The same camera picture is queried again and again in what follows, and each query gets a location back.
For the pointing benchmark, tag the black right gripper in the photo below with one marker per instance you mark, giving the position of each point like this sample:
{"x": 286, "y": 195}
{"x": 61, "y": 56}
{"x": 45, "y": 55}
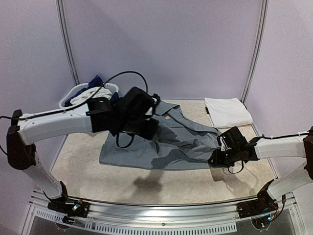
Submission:
{"x": 215, "y": 160}

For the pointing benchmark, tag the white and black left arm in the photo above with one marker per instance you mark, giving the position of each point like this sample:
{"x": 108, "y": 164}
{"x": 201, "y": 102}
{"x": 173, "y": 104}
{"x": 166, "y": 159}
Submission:
{"x": 92, "y": 116}

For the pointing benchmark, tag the aluminium corner post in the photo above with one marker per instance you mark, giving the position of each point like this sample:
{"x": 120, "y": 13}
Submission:
{"x": 66, "y": 41}
{"x": 256, "y": 50}

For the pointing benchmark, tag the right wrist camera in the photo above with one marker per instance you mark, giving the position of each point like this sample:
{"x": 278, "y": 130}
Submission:
{"x": 231, "y": 138}

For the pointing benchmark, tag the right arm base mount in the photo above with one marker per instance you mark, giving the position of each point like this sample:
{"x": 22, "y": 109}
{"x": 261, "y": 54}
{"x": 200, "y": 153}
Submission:
{"x": 262, "y": 211}

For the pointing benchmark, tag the left aluminium corner post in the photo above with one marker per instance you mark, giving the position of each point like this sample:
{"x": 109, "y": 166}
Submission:
{"x": 66, "y": 41}

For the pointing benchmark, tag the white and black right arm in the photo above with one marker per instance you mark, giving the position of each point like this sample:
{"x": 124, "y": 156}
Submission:
{"x": 298, "y": 145}

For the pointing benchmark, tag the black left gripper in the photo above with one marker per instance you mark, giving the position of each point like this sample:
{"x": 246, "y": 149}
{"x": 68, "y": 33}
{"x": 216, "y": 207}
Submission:
{"x": 148, "y": 134}

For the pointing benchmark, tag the grey garment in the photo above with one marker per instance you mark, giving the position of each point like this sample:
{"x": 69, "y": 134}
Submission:
{"x": 179, "y": 144}

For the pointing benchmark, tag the white plastic laundry basket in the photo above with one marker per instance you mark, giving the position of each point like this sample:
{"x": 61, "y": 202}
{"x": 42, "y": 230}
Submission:
{"x": 110, "y": 86}

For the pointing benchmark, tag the white and green raglan shirt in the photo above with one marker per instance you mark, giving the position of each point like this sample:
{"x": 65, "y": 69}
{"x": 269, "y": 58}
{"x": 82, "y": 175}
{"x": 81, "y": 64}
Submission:
{"x": 226, "y": 113}

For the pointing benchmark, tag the right aluminium corner post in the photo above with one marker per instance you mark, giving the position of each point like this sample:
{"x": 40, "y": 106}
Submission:
{"x": 256, "y": 50}

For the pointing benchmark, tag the blue plaid garment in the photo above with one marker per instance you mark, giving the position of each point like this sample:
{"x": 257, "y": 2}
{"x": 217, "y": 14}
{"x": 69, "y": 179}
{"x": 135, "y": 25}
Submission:
{"x": 96, "y": 82}

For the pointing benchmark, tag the white garment in basket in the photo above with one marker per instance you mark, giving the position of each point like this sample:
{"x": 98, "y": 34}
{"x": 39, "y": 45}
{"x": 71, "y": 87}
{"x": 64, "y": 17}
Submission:
{"x": 94, "y": 92}

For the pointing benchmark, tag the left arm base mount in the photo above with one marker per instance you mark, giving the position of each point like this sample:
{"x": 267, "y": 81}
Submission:
{"x": 71, "y": 208}

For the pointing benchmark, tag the aluminium front rail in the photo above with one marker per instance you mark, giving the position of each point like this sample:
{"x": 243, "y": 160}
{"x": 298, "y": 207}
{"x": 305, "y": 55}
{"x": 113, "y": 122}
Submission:
{"x": 202, "y": 219}

